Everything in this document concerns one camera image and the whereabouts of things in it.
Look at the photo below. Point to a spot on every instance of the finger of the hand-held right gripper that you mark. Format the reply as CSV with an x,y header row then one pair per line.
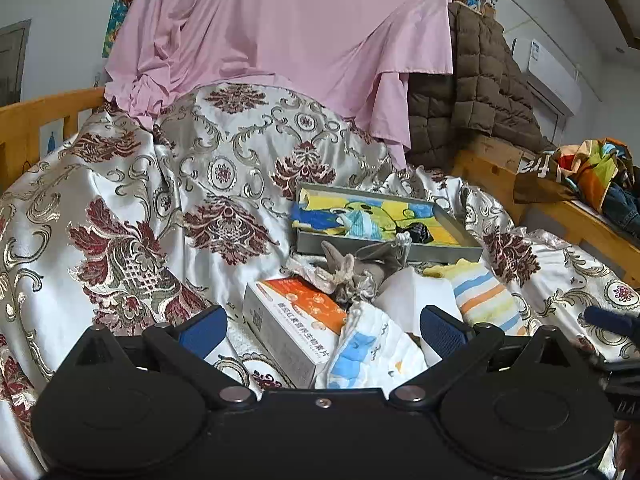
x,y
607,321

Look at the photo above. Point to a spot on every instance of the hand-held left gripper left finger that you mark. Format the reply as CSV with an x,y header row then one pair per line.
x,y
204,331

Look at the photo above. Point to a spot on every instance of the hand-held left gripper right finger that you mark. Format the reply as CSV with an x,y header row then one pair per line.
x,y
440,332

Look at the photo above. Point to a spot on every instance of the striped sock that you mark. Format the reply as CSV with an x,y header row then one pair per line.
x,y
482,295

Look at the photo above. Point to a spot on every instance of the white gauze cloth blue print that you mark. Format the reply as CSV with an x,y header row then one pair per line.
x,y
375,345

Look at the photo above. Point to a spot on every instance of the grey face mask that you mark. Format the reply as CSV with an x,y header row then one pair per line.
x,y
350,257

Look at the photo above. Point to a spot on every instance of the grey metal tray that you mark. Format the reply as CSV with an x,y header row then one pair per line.
x,y
320,250

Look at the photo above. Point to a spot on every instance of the orange white medicine box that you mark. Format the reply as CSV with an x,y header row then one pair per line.
x,y
290,315

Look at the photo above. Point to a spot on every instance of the black sock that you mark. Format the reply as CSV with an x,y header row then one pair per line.
x,y
419,232

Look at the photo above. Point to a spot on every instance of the blue jeans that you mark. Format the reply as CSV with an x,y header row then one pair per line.
x,y
622,210

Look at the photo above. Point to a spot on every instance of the beige lace cloth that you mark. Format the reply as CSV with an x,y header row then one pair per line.
x,y
310,271

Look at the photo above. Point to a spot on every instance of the floral satin blanket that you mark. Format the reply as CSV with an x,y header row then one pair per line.
x,y
150,210

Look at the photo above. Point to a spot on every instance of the light blue face mask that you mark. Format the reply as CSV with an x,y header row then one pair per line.
x,y
361,225

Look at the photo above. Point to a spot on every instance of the colourful patchwork cloth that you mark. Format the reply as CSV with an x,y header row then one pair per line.
x,y
595,165

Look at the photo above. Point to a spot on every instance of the brown printed bag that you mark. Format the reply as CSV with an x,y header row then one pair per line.
x,y
537,180

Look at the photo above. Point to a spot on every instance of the yellow blue cartoon towel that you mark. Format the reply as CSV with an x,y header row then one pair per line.
x,y
325,215

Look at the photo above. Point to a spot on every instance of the paper with blue figure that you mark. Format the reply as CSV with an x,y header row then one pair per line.
x,y
52,140

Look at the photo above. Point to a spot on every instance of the white air conditioner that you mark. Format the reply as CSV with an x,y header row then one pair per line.
x,y
547,75

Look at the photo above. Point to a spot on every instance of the brown quilted jacket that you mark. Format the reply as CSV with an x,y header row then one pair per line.
x,y
480,75

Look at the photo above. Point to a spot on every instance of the pink bed sheet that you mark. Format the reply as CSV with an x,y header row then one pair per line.
x,y
280,25

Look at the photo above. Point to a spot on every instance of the grey framed picture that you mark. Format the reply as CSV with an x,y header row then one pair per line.
x,y
12,65

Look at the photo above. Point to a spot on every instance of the wooden bed frame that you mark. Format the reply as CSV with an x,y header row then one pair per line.
x,y
590,220

